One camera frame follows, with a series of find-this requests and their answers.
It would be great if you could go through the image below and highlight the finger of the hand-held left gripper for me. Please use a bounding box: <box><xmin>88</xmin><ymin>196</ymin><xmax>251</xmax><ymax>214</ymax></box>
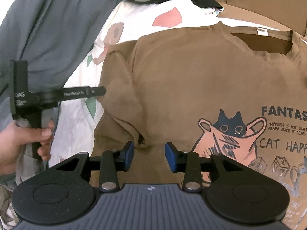
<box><xmin>83</xmin><ymin>86</ymin><xmax>107</xmax><ymax>98</ymax></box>

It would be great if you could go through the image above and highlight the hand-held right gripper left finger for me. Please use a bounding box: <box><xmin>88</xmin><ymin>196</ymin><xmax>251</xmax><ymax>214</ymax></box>
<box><xmin>56</xmin><ymin>140</ymin><xmax>135</xmax><ymax>193</ymax></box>

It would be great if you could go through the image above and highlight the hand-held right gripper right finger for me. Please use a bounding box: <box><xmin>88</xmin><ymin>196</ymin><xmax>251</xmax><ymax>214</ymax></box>
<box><xmin>164</xmin><ymin>141</ymin><xmax>242</xmax><ymax>193</ymax></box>

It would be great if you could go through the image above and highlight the brown printed t-shirt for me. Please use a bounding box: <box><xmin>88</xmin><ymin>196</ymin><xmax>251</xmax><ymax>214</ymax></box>
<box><xmin>93</xmin><ymin>20</ymin><xmax>307</xmax><ymax>230</ymax></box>

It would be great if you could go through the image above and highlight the person's left hand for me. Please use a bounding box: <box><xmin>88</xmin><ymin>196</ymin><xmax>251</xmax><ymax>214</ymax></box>
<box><xmin>0</xmin><ymin>120</ymin><xmax>56</xmax><ymax>176</ymax></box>

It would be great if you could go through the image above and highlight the dark grey cushion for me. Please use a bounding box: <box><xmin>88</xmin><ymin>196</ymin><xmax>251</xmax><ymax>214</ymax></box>
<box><xmin>0</xmin><ymin>0</ymin><xmax>125</xmax><ymax>96</ymax></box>

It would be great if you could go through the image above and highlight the bear print blanket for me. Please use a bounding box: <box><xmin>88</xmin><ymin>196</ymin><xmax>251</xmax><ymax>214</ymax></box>
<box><xmin>48</xmin><ymin>0</ymin><xmax>226</xmax><ymax>168</ymax></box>

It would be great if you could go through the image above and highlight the white patterned cloth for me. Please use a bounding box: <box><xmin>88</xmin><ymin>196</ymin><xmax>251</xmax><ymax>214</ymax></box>
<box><xmin>0</xmin><ymin>184</ymin><xmax>17</xmax><ymax>223</ymax></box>

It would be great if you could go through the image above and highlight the floral white cloth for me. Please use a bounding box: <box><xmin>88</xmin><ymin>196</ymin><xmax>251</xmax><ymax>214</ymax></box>
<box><xmin>203</xmin><ymin>5</ymin><xmax>224</xmax><ymax>17</ymax></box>

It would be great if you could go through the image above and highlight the flat cardboard sheet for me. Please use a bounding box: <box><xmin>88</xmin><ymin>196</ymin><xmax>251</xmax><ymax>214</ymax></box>
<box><xmin>201</xmin><ymin>0</ymin><xmax>307</xmax><ymax>39</ymax></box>

